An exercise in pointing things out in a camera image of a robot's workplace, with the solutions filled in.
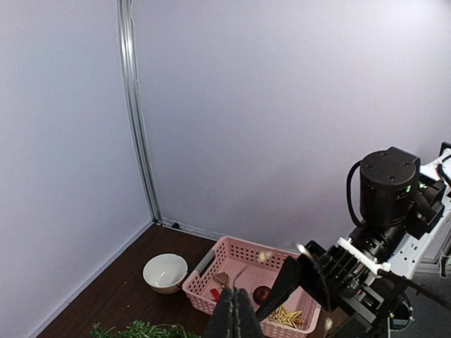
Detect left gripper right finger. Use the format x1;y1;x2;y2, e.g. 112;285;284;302
235;288;263;338

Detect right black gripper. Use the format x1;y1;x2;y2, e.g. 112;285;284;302
299;147;446;337

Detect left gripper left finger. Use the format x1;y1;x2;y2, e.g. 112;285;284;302
204;288;235;338

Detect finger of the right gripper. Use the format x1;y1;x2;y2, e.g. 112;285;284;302
256;256;302;323

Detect red bauble ornament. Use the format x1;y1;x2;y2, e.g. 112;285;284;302
252;285;271;306

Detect red burlap bow ornament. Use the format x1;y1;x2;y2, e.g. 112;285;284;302
209;272;230;302

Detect small green christmas tree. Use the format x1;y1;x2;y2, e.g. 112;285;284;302
89;320;199;338

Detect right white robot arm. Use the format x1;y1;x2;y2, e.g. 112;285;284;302
256;143;450;337

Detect gold star ornament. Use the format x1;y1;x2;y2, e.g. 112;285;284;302
267;306;305;328

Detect pink plastic basket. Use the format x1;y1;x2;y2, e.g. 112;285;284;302
182;237;321;337

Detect white ceramic bowl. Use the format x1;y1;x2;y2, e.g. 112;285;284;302
142;253;188;295

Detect right aluminium frame post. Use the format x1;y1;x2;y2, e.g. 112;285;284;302
116;0;163;224

